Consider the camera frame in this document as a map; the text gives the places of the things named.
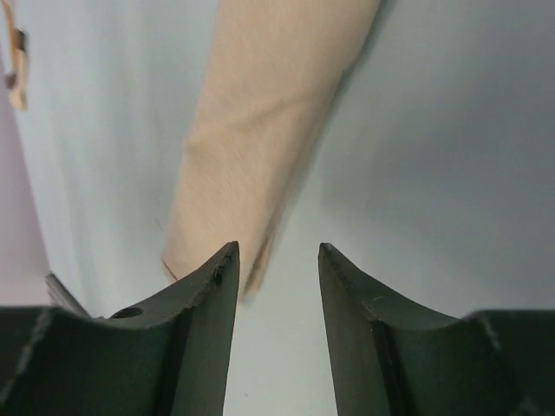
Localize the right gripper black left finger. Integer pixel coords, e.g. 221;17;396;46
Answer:
1;242;239;415

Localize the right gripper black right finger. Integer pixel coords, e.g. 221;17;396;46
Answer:
318;244;554;415

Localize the beige cloth napkin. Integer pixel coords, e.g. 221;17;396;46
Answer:
161;0;378;296

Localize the light wooden spoon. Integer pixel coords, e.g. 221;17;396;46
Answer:
9;50;29;112

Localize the orange wooden spoon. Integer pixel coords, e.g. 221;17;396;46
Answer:
1;0;18;69

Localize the front aluminium cross rail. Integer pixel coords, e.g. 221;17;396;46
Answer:
45;273;91;318

